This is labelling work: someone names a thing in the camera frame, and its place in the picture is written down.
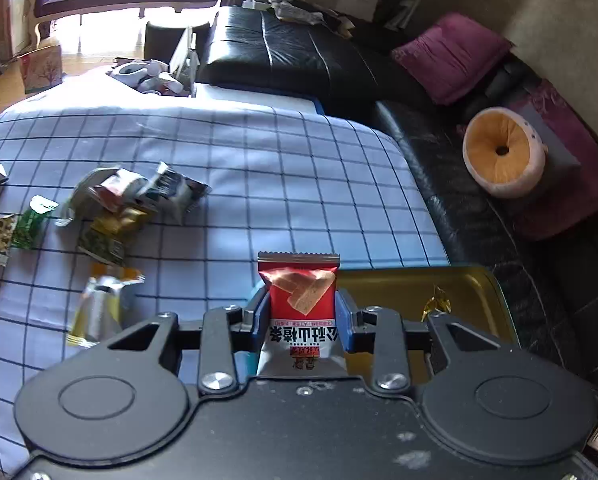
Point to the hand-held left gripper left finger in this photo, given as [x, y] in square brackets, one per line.
[260, 312]

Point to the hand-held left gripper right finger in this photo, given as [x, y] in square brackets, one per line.
[346, 320]

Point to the gold foil candy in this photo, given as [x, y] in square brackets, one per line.
[435, 306]

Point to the blue white snack packet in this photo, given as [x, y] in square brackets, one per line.
[171, 192]

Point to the silver yellow snack packet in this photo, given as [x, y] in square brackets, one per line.
[101, 310]

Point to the green black snack packet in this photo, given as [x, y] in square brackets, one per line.
[101, 246]

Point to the white red snack packet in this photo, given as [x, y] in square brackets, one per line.
[119, 187]

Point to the long silver snack packet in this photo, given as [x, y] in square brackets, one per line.
[81, 195]

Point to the bright green snack packet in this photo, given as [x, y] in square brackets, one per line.
[29, 225]

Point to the blue checked tablecloth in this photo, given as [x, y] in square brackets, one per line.
[279, 170]

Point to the white blue storage box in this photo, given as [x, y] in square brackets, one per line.
[249, 96]

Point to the round orange plush cushion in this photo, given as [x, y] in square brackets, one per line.
[501, 150]

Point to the black leather sofa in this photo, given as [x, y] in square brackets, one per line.
[289, 50]

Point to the white framed board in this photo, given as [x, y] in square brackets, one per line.
[181, 57]

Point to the grey cushion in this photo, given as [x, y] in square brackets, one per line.
[559, 152]

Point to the purple patterned cushion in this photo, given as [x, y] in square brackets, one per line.
[584, 180]

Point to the plain purple cushion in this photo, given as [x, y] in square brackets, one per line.
[451, 57]

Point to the black round stool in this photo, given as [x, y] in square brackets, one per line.
[169, 37]

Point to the white power strip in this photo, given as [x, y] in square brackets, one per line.
[256, 4]

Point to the leaning magazines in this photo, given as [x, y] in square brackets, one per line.
[404, 12]

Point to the white paper bag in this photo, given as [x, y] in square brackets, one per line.
[359, 2]

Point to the tree print box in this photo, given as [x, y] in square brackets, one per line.
[41, 67]

